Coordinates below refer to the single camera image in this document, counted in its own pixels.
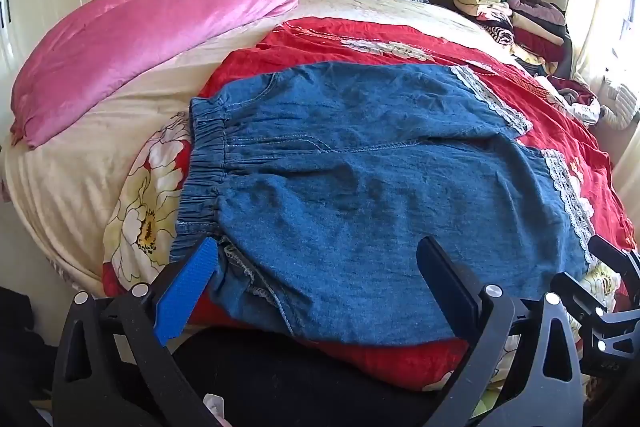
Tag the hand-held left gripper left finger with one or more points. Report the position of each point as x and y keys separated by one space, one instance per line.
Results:
x=187 y=292

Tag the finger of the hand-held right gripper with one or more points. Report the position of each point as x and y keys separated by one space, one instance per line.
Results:
x=575 y=289
x=612 y=257

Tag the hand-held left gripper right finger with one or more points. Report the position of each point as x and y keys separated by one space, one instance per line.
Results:
x=452 y=292

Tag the blue denim pants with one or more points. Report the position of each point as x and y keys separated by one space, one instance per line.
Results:
x=375 y=207

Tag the black cloth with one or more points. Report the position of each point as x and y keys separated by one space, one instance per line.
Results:
x=300 y=377

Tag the white quilted garment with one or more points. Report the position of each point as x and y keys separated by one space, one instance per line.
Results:
x=617 y=102

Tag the crumpled red white clothes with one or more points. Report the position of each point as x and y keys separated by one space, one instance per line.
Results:
x=575 y=97

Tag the cream bed sheet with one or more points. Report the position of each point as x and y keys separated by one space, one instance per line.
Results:
x=65 y=177

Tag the dark furniture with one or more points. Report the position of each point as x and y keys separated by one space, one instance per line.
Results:
x=20 y=347

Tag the pile of folded clothes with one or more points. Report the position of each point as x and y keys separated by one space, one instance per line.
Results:
x=520 y=17

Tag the pink quilt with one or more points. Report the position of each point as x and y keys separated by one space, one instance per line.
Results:
x=125 y=42

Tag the red floral blanket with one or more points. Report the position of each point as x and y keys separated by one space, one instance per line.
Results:
x=350 y=42

